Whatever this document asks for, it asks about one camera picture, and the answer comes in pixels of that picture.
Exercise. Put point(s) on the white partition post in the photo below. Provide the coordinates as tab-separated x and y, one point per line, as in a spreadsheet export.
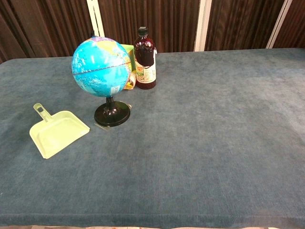
95	16
278	23
202	23

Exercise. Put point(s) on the dark glass bottle with label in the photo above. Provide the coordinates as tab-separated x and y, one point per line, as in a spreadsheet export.
145	55

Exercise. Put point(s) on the blue globe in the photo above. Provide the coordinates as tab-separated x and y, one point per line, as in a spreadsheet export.
100	66

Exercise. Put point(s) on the blue tablecloth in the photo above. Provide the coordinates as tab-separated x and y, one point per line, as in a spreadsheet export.
181	148

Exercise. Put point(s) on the brown ribbed wall panel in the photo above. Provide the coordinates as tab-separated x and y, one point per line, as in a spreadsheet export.
43	26
166	21
240	23
295	26

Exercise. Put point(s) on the light green plastic dustpan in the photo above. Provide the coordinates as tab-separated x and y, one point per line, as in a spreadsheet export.
58	134

